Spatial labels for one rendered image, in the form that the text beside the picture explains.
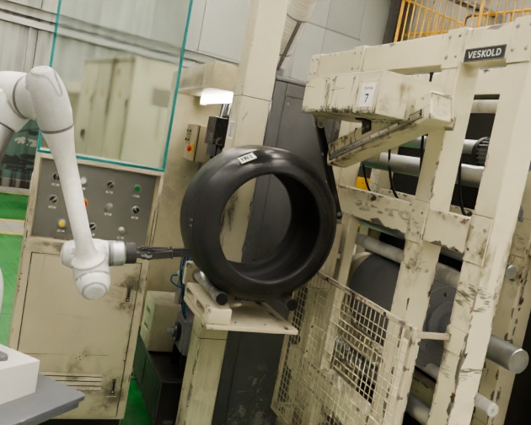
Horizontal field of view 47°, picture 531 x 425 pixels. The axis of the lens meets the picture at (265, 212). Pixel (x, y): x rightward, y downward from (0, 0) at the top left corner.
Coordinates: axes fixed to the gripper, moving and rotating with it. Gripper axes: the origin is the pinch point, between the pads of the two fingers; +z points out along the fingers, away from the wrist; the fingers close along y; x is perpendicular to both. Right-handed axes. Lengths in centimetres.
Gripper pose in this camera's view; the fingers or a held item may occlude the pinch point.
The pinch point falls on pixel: (180, 252)
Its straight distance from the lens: 223.6
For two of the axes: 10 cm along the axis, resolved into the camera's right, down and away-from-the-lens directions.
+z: 9.4, 0.1, 3.5
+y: -3.5, -1.6, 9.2
